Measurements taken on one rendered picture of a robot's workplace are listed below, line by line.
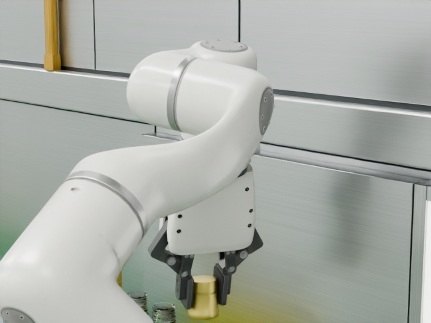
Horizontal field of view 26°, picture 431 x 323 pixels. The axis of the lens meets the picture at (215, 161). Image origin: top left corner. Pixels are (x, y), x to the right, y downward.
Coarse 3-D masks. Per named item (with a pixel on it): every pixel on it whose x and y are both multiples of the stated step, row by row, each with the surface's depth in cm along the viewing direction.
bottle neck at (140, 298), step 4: (128, 292) 120; (132, 292) 120; (136, 292) 120; (140, 292) 120; (144, 292) 120; (132, 296) 120; (136, 296) 120; (140, 296) 120; (144, 296) 118; (136, 300) 118; (140, 300) 118; (144, 300) 118; (140, 304) 118; (144, 304) 118; (144, 308) 118; (148, 308) 119
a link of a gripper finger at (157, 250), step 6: (162, 228) 103; (162, 234) 102; (156, 240) 103; (162, 240) 103; (150, 246) 103; (156, 246) 103; (162, 246) 103; (150, 252) 103; (156, 252) 103; (162, 252) 103; (168, 252) 104; (156, 258) 103; (162, 258) 104
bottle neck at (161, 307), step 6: (156, 306) 115; (162, 306) 116; (168, 306) 116; (174, 306) 114; (156, 312) 114; (162, 312) 113; (168, 312) 114; (174, 312) 114; (156, 318) 114; (162, 318) 114; (168, 318) 114; (174, 318) 114
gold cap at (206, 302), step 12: (192, 276) 108; (204, 276) 108; (204, 288) 106; (216, 288) 107; (192, 300) 106; (204, 300) 106; (216, 300) 107; (192, 312) 107; (204, 312) 106; (216, 312) 107
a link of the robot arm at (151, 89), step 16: (192, 48) 96; (208, 48) 95; (224, 48) 96; (240, 48) 96; (144, 64) 90; (160, 64) 90; (176, 64) 89; (240, 64) 94; (256, 64) 97; (128, 80) 91; (144, 80) 89; (160, 80) 89; (176, 80) 88; (128, 96) 91; (144, 96) 90; (160, 96) 89; (144, 112) 90; (160, 112) 90; (176, 128) 90
